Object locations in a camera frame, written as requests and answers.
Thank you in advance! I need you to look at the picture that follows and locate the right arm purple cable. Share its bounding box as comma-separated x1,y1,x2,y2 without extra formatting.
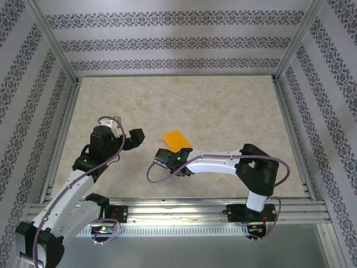
146,152,290,242

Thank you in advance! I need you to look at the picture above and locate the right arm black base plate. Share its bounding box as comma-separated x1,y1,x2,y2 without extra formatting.
227,203,278,223

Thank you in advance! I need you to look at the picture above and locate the aluminium cross rail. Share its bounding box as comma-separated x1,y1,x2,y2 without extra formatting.
27,197,329,224

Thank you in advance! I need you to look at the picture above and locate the grey metal panel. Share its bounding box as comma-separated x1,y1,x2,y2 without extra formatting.
21,223,340,268

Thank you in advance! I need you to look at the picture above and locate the aluminium frame post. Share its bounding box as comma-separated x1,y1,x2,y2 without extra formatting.
274,0,326,82
23,0,80,84

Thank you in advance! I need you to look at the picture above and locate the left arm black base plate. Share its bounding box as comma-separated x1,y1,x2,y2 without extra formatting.
107,205,129,223

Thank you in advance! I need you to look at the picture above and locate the aluminium side rail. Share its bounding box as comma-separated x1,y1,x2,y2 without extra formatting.
38,77,84,204
271,75,319,202

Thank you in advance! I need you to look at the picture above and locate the slotted grey cable duct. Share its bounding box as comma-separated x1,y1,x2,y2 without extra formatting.
76,224,249,237

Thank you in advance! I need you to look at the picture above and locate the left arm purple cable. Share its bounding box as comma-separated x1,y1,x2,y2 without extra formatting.
32,116,126,268

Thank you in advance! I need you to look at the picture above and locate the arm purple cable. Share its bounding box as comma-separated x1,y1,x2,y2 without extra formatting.
146,152,290,242
32,116,126,268

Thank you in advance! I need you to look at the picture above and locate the orange paper sheet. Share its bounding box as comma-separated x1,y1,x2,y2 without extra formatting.
162,130,192,154

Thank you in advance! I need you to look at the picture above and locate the small lit circuit board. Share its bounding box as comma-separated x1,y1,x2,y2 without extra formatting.
91,226,114,235
247,224,265,235

